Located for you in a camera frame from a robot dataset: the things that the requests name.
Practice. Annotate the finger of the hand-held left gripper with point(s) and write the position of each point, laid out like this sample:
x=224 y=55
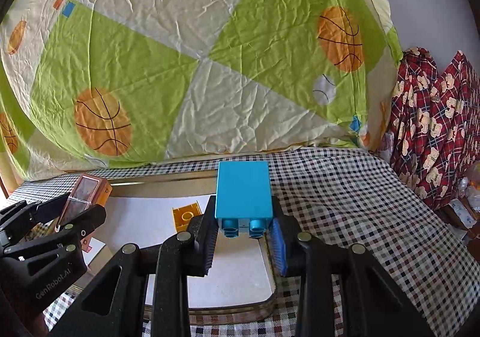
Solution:
x=80 y=222
x=26 y=213

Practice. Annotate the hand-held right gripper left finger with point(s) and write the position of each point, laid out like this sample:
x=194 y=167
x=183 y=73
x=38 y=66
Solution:
x=204 y=247

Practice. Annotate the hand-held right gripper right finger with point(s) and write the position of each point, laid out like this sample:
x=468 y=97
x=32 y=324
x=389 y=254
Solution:
x=279 y=250

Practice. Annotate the orange clear-front toy block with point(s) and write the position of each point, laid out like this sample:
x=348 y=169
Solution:
x=88 y=190

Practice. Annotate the blue toy building block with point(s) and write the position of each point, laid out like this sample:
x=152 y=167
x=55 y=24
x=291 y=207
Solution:
x=243 y=194

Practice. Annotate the gold rimmed tray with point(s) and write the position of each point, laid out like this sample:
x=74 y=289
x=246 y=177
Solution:
x=157 y=187

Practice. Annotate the white card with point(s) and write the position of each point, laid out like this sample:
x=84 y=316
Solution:
x=94 y=250

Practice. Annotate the yellow toy building block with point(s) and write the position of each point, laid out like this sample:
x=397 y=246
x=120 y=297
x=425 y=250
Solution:
x=185 y=217

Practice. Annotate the white paper sheet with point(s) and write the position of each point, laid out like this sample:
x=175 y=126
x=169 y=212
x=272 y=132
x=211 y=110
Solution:
x=232 y=284

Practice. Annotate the checkered tablecloth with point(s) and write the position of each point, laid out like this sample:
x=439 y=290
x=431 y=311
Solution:
x=356 y=202

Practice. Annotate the clear plastic bags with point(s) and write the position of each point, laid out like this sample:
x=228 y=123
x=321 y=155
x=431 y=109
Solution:
x=465 y=202

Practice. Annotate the red plaid bear cloth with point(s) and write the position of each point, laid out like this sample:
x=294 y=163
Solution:
x=431 y=115

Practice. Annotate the basketball print bed sheet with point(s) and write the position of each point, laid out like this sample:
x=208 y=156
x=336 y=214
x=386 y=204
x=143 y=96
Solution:
x=150 y=21

